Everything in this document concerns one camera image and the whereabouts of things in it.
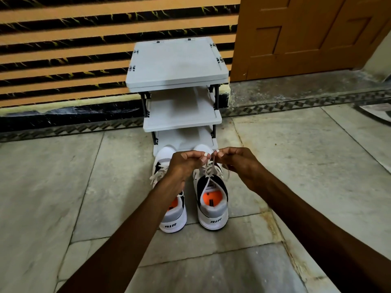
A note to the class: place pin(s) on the person's right hand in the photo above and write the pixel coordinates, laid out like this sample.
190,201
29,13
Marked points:
243,167

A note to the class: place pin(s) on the person's left hand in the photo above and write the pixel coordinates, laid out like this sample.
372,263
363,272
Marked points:
180,166

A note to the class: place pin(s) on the person's right thumb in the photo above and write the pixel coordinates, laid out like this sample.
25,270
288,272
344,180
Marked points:
222,160

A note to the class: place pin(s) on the person's left thumb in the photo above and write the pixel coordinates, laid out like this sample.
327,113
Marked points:
200,159

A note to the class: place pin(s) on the white black sneaker with lace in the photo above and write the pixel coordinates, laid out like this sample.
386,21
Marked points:
212,207

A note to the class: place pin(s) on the person's left forearm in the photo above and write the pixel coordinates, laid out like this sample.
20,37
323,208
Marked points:
131,238

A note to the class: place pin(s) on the person's right forearm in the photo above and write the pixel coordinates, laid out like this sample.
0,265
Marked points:
320,238

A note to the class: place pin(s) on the grey plastic shoe rack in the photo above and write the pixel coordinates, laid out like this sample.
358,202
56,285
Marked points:
175,62

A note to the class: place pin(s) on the brown wooden door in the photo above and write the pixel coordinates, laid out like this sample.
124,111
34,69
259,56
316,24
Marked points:
305,36

